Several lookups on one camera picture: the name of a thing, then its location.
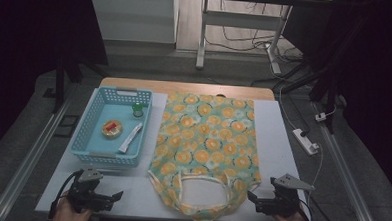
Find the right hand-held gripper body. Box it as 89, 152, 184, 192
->
254, 171, 316, 220

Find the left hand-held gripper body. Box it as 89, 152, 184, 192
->
65, 166, 116, 216

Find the light blue plastic basket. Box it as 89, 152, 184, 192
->
69, 84, 154, 169

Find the white tube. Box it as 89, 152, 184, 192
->
117, 121, 144, 155

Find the orange slice print bag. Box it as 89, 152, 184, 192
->
144, 89, 267, 221

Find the small green capped bottle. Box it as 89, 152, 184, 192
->
131, 102, 145, 119

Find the person's left hand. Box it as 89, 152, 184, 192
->
51, 195, 94, 221

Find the white table mat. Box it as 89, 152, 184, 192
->
34, 86, 314, 221

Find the white power strip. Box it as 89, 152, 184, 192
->
290, 128, 321, 156

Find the black floor plate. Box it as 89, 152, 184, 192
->
54, 113, 81, 139

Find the black metal stand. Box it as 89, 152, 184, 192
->
52, 57, 84, 115
307, 61, 341, 135

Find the black curtain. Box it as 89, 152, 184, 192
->
0, 0, 112, 168
276, 0, 392, 202

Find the white cabinet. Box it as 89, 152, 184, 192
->
87, 0, 180, 45

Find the thin white cable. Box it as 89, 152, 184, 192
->
308, 144, 326, 199

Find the aluminium floor rail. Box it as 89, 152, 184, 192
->
0, 81, 78, 221
307, 102, 388, 221

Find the white power strip cable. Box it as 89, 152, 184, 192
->
276, 83, 301, 131

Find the tangle of floor cables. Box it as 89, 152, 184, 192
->
204, 0, 306, 64

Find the white desk frame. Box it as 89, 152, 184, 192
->
195, 0, 293, 76

